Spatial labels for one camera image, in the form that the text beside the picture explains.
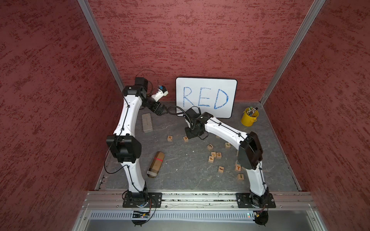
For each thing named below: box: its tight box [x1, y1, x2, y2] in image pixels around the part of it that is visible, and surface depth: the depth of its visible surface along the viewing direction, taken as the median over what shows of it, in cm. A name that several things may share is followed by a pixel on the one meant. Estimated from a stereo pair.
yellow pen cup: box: [240, 107, 260, 128], surface depth 102 cm
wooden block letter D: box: [215, 152, 223, 159], surface depth 90 cm
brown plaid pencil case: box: [146, 151, 165, 179], surface depth 85 cm
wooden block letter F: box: [208, 155, 215, 164], surface depth 89 cm
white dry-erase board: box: [175, 77, 238, 119], surface depth 99 cm
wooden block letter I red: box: [218, 166, 225, 174], surface depth 85 cm
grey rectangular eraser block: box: [141, 112, 154, 133], surface depth 105 cm
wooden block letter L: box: [206, 143, 214, 152], surface depth 94 cm
